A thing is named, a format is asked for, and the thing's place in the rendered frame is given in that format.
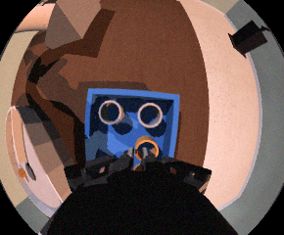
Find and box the blue open-top crate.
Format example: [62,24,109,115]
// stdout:
[85,89,179,167]

